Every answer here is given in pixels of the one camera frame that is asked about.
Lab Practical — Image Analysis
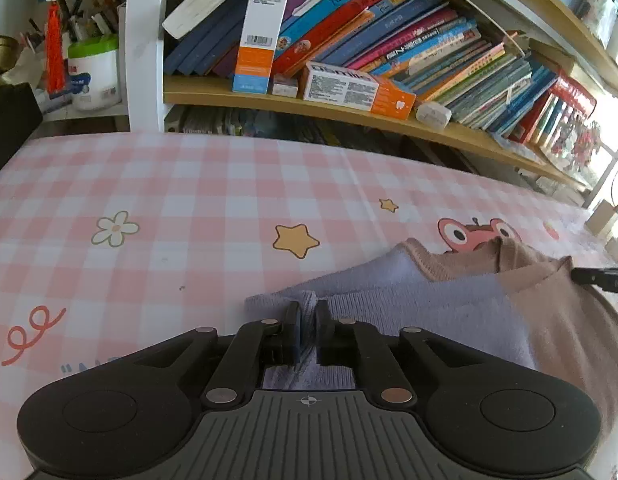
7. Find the white charger adapter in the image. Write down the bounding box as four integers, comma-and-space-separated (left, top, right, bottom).
416, 101, 452, 131

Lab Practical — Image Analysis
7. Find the purple and pink sweater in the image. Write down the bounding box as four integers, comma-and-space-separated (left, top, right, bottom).
245, 237, 618, 436

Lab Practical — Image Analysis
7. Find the beige pen holder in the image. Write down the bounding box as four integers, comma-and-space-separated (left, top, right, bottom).
588, 199, 618, 237

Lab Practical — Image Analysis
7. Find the colourful candy bouquet ornament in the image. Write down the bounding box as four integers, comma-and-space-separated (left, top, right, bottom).
549, 120, 604, 171

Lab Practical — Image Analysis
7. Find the black box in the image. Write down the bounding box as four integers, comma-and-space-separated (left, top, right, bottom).
0, 82, 43, 182

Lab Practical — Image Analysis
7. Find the brass bowl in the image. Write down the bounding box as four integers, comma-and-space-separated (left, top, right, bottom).
0, 35, 21, 70

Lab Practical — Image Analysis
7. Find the small pink and white box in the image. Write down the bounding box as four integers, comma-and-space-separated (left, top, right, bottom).
272, 74, 300, 97

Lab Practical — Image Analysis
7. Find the orange and white flat box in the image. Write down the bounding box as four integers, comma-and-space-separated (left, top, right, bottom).
303, 61, 417, 120

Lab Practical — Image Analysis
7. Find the tall white and orange box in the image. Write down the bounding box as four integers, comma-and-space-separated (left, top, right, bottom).
232, 0, 294, 95

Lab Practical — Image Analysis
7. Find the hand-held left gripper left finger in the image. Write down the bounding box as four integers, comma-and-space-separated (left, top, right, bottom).
129, 302, 307, 408

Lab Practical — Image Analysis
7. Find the wooden bookshelf with white frame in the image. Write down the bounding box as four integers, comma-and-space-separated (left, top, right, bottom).
126, 0, 618, 196

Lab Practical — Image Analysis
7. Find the red tassel ornament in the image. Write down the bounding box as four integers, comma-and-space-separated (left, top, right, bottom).
43, 0, 71, 95

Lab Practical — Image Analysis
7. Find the red dictionary lying flat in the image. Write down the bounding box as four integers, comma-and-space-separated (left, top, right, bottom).
554, 72, 598, 116

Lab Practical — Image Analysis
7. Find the red standing dictionary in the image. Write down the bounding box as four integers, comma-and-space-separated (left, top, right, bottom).
509, 92, 557, 145

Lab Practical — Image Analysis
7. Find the row of colourful books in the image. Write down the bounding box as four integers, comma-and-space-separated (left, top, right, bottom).
164, 0, 560, 136

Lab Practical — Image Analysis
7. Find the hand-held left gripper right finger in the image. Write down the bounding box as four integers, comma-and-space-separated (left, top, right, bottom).
314, 300, 490, 408

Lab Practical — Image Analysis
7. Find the stack of dark magazines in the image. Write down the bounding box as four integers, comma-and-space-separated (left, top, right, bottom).
178, 106, 352, 150

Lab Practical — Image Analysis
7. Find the bunch of pens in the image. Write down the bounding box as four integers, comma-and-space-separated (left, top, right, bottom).
19, 0, 126, 45

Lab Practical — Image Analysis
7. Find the white container with green lid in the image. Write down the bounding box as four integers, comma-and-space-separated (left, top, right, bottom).
68, 35, 121, 112

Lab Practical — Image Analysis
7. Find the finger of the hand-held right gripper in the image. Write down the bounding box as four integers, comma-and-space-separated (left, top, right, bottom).
571, 267, 618, 297

